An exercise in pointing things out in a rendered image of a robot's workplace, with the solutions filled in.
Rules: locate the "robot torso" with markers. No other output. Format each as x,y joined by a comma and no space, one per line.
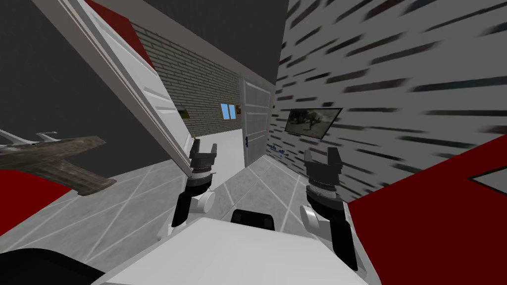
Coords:
222,257

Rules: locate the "blue window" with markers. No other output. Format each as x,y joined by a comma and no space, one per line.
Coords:
228,111

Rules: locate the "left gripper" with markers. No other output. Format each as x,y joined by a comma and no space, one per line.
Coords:
202,162

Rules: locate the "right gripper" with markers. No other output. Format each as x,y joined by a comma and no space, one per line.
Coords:
323,173

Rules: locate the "small white panelled door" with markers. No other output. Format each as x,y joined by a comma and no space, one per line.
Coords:
256,118

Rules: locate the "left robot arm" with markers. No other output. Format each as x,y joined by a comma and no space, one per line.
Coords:
182,209

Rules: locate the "dark framed wall picture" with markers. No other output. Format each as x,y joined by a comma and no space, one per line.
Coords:
312,122

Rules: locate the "large white panelled door leaf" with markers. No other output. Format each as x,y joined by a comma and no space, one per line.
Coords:
158,99

